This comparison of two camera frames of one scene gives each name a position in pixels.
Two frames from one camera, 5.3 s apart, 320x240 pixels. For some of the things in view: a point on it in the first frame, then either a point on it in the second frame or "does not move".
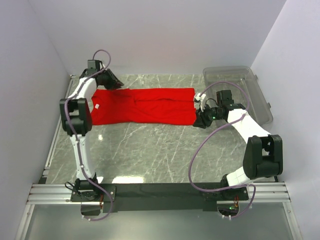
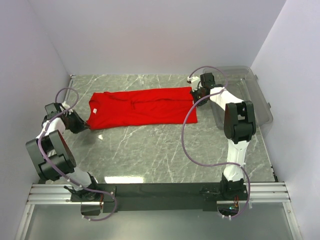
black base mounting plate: x=125 y=197 does not move
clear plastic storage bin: x=259 y=107 does not move
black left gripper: x=110 y=80 → x=75 y=122
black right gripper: x=200 y=119 → x=197 y=95
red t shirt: x=143 y=106 does not move
